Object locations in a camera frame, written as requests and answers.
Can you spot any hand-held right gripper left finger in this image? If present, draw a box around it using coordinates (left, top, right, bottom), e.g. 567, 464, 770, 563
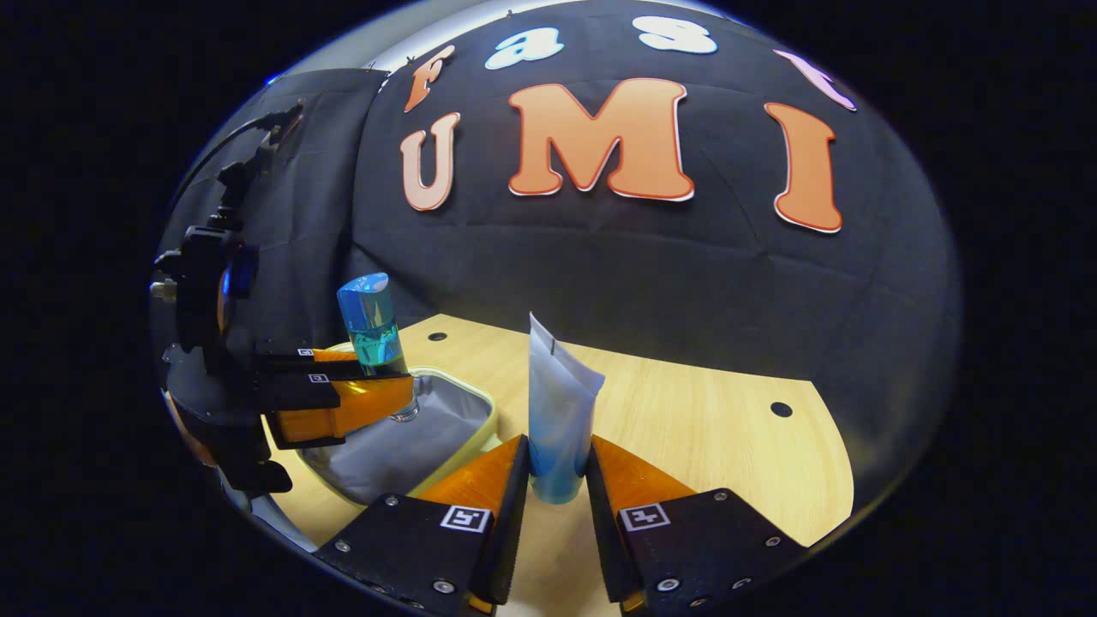
313, 433, 531, 616

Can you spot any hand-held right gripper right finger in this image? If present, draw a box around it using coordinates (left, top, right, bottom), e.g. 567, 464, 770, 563
585, 433, 806, 616

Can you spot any blue skin care bottle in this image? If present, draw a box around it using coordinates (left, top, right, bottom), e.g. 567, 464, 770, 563
336, 273, 421, 423

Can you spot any white blue skin care tube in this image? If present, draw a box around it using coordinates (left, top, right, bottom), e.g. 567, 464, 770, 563
527, 312, 606, 505

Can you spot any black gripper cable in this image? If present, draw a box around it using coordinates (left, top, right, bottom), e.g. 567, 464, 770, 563
184, 101, 307, 185

